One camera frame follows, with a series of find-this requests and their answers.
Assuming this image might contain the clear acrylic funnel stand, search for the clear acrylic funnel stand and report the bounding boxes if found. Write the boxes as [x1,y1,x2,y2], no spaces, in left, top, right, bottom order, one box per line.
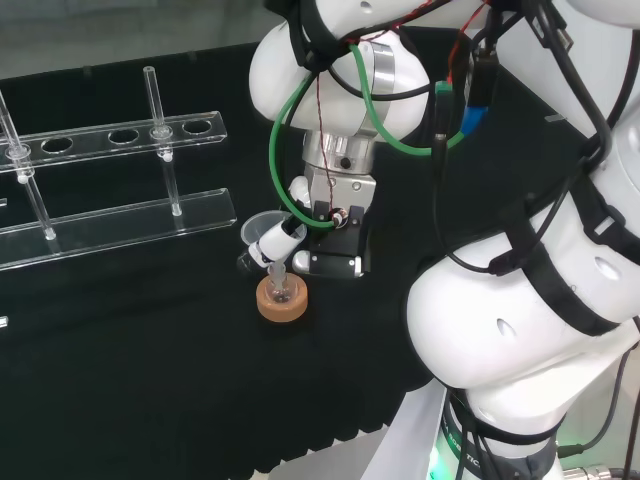
[0,64,238,274]

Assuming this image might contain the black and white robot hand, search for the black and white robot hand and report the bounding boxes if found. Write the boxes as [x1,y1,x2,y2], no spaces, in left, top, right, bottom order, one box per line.
[248,165,377,279]

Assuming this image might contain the clear plastic funnel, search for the clear plastic funnel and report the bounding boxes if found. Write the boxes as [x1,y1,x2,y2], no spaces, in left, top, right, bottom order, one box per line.
[238,210,307,282]

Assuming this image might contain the small glass round-bottom flask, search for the small glass round-bottom flask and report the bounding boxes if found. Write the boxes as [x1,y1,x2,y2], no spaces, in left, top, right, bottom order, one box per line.
[267,264,297,306]

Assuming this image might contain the green cable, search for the green cable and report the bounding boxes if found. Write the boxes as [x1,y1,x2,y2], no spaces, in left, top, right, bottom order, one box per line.
[268,42,467,232]

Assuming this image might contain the black cloth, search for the black cloth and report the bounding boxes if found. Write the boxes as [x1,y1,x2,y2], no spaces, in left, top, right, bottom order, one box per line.
[0,25,619,476]

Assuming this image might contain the cork ring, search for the cork ring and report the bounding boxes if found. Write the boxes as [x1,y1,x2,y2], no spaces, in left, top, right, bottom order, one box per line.
[255,276,309,324]

